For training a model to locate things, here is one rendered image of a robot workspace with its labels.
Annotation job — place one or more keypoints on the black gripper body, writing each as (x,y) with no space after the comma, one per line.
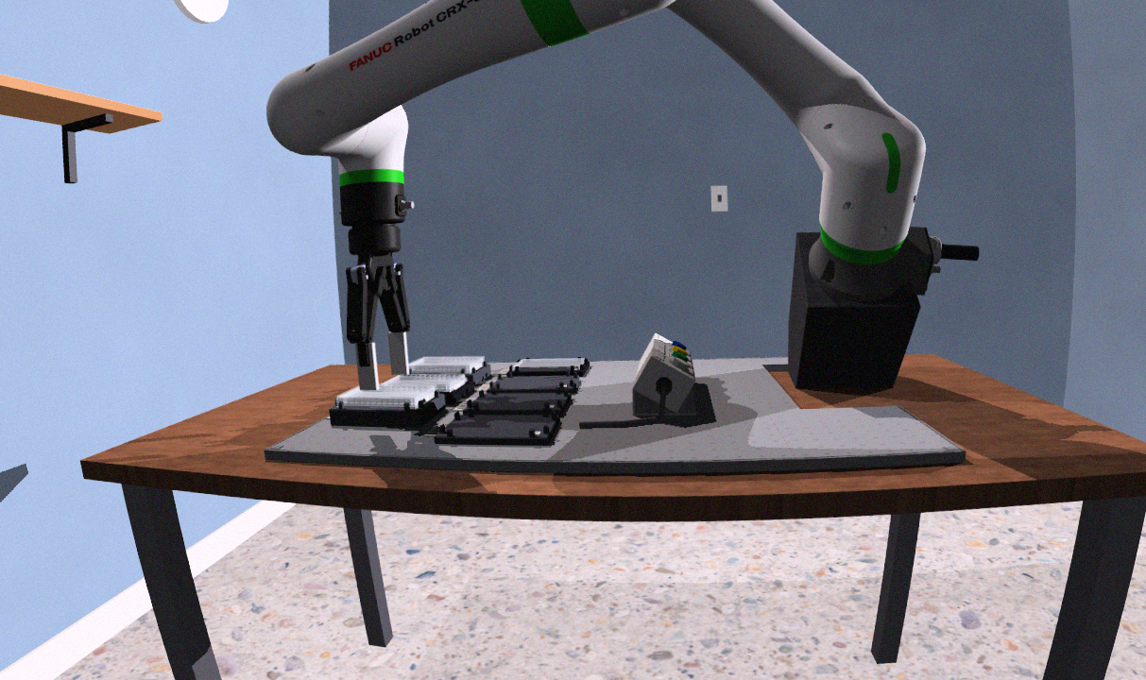
(369,243)

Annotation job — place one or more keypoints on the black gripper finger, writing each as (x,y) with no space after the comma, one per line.
(361,322)
(396,313)

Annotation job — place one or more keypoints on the white button panel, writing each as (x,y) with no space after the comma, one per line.
(664,364)

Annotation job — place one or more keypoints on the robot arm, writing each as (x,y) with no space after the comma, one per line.
(870,155)

